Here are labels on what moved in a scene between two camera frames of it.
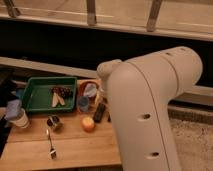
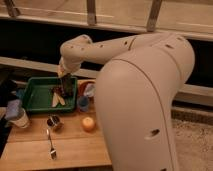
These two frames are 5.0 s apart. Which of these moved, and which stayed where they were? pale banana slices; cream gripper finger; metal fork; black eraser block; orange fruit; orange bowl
Moved: cream gripper finger; black eraser block
Stayed: pale banana slices; orange fruit; orange bowl; metal fork
